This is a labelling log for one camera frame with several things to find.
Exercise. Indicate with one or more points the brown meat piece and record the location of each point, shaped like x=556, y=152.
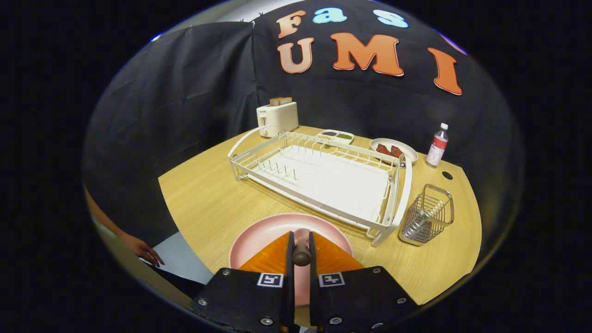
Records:
x=397, y=151
x=383, y=149

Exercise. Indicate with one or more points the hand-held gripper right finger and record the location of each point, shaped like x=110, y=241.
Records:
x=360, y=296

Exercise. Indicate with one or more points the pink plate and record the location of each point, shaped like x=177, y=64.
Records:
x=259, y=236

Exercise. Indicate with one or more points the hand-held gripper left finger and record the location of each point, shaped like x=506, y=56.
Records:
x=240, y=296

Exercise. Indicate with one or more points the toast slice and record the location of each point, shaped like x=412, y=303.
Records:
x=280, y=101

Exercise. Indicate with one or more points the white toaster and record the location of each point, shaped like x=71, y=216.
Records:
x=277, y=120

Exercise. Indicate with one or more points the beige plate with meat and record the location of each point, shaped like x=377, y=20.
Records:
x=410, y=152

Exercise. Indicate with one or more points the small bottle with red label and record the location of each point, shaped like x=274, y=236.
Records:
x=437, y=148

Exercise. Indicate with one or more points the white drip tray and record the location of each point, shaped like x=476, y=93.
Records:
x=342, y=185

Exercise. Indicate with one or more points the white divided condiment dish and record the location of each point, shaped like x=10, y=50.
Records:
x=336, y=136

